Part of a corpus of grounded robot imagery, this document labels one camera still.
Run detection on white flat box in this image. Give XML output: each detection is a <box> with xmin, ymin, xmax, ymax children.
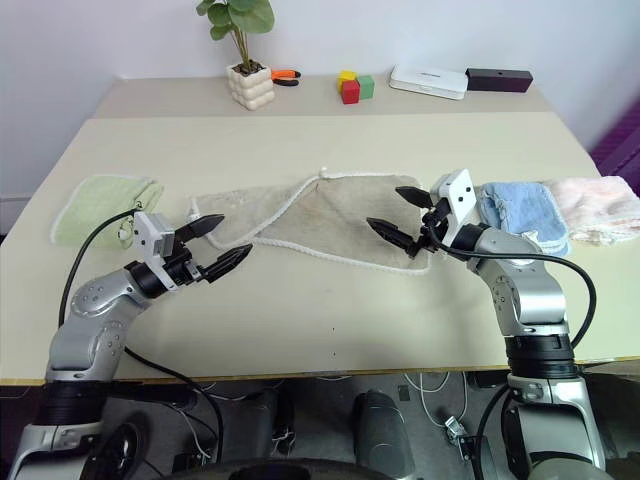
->
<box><xmin>388</xmin><ymin>63</ymin><xmax>470</xmax><ymax>101</ymax></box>

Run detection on orange handled pliers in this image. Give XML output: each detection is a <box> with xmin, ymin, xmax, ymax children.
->
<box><xmin>269</xmin><ymin>68</ymin><xmax>303</xmax><ymax>88</ymax></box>

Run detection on blue towel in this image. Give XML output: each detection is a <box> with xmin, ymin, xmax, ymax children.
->
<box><xmin>477</xmin><ymin>180</ymin><xmax>574</xmax><ymax>257</ymax></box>

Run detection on dark rounded shape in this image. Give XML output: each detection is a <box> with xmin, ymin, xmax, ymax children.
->
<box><xmin>234</xmin><ymin>384</ymin><xmax>296</xmax><ymax>461</ymax></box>
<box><xmin>352</xmin><ymin>389</ymin><xmax>416</xmax><ymax>479</ymax></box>

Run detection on white cable under table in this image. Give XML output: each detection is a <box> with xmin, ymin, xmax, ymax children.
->
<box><xmin>404</xmin><ymin>372</ymin><xmax>469</xmax><ymax>431</ymax></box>

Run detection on dark oblong box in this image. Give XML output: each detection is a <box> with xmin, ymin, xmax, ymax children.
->
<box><xmin>464</xmin><ymin>67</ymin><xmax>534</xmax><ymax>94</ymax></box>

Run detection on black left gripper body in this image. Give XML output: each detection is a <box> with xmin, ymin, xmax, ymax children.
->
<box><xmin>163</xmin><ymin>246</ymin><xmax>209</xmax><ymax>288</ymax></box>

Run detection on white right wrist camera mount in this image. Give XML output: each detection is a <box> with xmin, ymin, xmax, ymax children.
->
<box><xmin>430</xmin><ymin>168</ymin><xmax>475</xmax><ymax>246</ymax></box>

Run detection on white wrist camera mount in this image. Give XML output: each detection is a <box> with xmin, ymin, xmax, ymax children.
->
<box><xmin>430</xmin><ymin>168</ymin><xmax>475</xmax><ymax>246</ymax></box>
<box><xmin>130</xmin><ymin>211</ymin><xmax>177</xmax><ymax>291</ymax></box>

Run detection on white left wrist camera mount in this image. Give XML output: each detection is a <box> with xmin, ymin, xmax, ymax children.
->
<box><xmin>130</xmin><ymin>211</ymin><xmax>177</xmax><ymax>291</ymax></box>

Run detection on green leafy plant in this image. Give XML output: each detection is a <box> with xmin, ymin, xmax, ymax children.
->
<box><xmin>195</xmin><ymin>0</ymin><xmax>276</xmax><ymax>71</ymax></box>

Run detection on beige towel with rope trim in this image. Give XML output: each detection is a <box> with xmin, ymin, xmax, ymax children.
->
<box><xmin>187</xmin><ymin>167</ymin><xmax>434</xmax><ymax>275</ymax></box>

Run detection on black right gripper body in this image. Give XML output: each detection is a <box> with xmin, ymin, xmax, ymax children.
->
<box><xmin>406</xmin><ymin>196</ymin><xmax>452</xmax><ymax>259</ymax></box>

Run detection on cream bubble plant pot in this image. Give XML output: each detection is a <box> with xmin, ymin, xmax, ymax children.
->
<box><xmin>226</xmin><ymin>60</ymin><xmax>276</xmax><ymax>111</ymax></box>

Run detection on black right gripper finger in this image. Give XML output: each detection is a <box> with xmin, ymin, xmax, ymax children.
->
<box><xmin>365</xmin><ymin>217</ymin><xmax>417</xmax><ymax>252</ymax></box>
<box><xmin>395</xmin><ymin>186</ymin><xmax>434</xmax><ymax>209</ymax></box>

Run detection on green towel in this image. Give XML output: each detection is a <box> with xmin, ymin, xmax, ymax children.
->
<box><xmin>51</xmin><ymin>173</ymin><xmax>166</xmax><ymax>250</ymax></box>

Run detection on pink towel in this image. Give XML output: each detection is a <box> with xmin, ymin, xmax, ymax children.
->
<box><xmin>544</xmin><ymin>175</ymin><xmax>640</xmax><ymax>247</ymax></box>

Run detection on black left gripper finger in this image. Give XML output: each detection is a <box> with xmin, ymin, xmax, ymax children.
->
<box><xmin>199</xmin><ymin>243</ymin><xmax>255</xmax><ymax>282</ymax></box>
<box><xmin>173</xmin><ymin>214</ymin><xmax>226</xmax><ymax>246</ymax></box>

